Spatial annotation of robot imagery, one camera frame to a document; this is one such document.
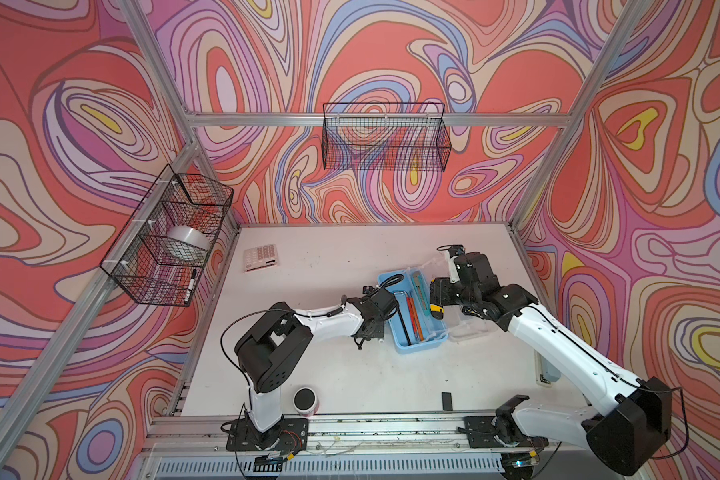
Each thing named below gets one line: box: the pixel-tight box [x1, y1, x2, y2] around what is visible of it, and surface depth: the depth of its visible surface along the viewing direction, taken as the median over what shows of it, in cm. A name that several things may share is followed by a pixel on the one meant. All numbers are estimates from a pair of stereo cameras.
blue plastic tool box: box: [378, 268, 448, 354], surface depth 93 cm
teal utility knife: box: [411, 270, 431, 316], surface depth 93 cm
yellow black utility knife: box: [429, 304, 444, 320], surface depth 88 cm
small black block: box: [441, 392, 453, 411], surface depth 80 cm
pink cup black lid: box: [292, 387, 319, 417], surface depth 76 cm
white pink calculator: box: [243, 244, 279, 274], surface depth 110 cm
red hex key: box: [405, 295, 420, 340], surface depth 95 cm
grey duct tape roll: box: [167, 226, 212, 263], surface depth 74 cm
